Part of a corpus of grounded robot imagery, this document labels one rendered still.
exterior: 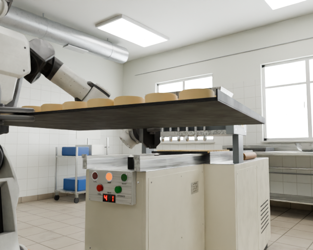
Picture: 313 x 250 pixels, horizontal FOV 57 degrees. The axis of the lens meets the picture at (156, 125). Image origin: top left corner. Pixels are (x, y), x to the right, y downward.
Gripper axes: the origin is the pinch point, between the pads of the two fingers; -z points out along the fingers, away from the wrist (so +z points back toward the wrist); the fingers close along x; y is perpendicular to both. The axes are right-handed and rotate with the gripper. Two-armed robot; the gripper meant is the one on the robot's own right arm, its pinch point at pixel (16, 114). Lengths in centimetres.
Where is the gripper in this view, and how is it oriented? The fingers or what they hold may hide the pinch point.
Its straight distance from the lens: 57.7
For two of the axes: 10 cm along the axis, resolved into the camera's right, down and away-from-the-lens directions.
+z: -9.6, -0.2, -2.8
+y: -2.9, 0.8, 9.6
